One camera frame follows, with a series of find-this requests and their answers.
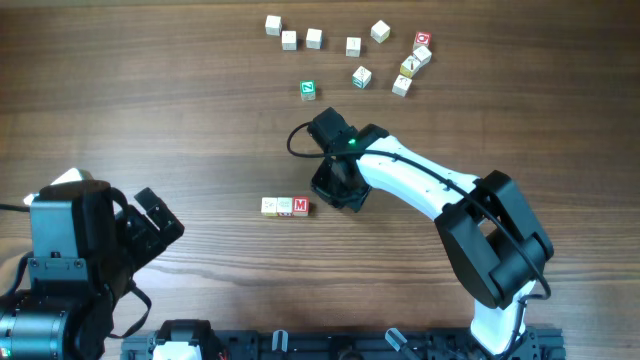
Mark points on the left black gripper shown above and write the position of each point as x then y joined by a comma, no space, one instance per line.
149,242

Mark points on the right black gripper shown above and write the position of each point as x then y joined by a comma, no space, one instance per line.
318,183

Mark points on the red M letter block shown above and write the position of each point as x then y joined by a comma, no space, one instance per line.
301,206

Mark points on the red U side block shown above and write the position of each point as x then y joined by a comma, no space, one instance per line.
284,206

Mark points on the yellow-edged white block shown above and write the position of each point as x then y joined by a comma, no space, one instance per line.
269,206

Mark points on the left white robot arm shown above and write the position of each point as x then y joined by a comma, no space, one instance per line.
88,242

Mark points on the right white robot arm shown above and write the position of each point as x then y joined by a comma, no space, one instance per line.
495,244

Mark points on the green Z letter block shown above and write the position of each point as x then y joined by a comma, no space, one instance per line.
307,90

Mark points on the white block teal side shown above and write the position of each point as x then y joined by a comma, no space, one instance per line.
361,77

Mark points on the white block number 2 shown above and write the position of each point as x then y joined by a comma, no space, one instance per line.
401,85

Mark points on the yellow bordered picture block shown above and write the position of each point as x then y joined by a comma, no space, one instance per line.
410,66

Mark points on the white block bird-like picture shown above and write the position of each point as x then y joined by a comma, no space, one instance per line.
353,47

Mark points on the white block red Y side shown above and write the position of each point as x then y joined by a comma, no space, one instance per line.
314,38

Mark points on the white block turtle picture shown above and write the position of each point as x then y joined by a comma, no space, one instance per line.
289,40

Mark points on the white block beside yellow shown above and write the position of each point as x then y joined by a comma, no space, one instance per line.
422,54

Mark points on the plain white wooden block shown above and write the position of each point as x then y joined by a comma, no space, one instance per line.
380,31

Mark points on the red Q letter block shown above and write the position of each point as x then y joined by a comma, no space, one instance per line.
422,39

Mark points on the white block green side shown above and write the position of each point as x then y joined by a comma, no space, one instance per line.
273,25

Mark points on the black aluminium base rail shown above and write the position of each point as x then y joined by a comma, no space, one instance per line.
194,339

